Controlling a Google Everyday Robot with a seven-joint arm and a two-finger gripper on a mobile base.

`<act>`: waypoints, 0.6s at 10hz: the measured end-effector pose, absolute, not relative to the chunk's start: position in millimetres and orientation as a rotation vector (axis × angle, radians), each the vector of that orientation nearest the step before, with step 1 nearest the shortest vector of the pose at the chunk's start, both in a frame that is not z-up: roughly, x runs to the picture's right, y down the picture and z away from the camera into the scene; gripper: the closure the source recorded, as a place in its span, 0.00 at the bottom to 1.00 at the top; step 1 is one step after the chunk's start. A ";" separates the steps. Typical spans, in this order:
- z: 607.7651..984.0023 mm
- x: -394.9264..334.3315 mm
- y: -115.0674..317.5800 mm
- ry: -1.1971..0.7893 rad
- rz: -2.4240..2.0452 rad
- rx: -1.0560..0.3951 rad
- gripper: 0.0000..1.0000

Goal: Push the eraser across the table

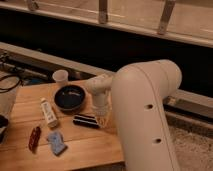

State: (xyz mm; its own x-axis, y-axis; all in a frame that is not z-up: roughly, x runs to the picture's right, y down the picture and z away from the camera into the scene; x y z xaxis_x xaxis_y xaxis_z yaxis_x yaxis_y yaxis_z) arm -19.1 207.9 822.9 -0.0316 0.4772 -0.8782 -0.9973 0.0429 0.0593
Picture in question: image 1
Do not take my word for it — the metal bracket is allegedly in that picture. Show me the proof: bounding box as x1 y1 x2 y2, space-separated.
98 0 108 24
157 0 176 35

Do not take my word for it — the black cable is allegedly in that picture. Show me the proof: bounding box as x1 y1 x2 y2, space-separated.
0 73 24 94

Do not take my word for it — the metal bracket middle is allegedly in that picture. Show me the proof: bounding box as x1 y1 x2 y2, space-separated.
98 0 108 24

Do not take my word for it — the dark blue bowl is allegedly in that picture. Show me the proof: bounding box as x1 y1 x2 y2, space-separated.
54 85 86 111

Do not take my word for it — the black eraser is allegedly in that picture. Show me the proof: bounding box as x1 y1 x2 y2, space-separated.
73 114 99 128

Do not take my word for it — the metal bracket right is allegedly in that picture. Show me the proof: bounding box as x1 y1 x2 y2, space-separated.
157 0 176 35

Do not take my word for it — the white paper cup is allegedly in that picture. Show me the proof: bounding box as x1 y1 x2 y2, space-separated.
52 70 68 87

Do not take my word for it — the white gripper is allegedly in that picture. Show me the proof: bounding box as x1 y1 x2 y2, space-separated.
92 91 109 128

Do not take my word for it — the white tube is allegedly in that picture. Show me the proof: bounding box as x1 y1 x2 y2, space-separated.
41 98 59 128

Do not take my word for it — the dark object at left edge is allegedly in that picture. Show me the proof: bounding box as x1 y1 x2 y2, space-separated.
0 115 9 143

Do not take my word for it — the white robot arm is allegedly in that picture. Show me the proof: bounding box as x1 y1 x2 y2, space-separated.
85 60 182 171

